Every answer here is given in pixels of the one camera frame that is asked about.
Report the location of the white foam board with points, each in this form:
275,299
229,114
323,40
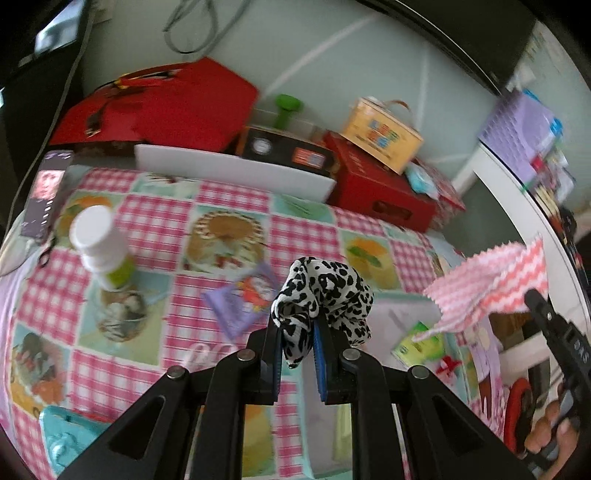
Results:
221,170

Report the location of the black box with gauge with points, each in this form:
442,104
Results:
281,150

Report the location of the leopard print scrunchie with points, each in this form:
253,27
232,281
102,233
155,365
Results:
323,286

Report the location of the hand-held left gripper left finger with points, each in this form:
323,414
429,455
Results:
275,369

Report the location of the red box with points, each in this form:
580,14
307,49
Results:
369,184

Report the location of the green dumbbell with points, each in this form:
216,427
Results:
284,108

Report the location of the white shelf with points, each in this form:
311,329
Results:
498,184

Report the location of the green packet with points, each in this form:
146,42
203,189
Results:
415,346

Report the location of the pink checked tablecloth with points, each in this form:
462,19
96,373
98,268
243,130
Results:
152,217

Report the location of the yellow gift box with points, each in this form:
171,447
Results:
378,138

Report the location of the teal pouch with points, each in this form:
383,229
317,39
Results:
64,434

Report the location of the purple snack packet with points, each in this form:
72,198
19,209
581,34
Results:
235,304

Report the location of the person's right hand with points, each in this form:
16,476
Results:
540,438

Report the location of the red bag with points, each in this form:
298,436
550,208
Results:
184,101

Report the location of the purple plastic crate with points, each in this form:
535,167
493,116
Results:
512,134

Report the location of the pink white zigzag cloth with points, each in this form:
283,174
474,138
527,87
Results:
485,286

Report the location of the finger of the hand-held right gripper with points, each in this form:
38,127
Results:
540,307

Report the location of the black cabinet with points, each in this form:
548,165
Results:
27,115

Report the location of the light blue packet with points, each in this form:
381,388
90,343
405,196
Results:
420,177

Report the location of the white bottle with green label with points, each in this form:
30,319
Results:
97,240

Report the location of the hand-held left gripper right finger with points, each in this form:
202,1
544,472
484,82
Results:
319,364

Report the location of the black monitor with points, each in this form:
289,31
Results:
57,27

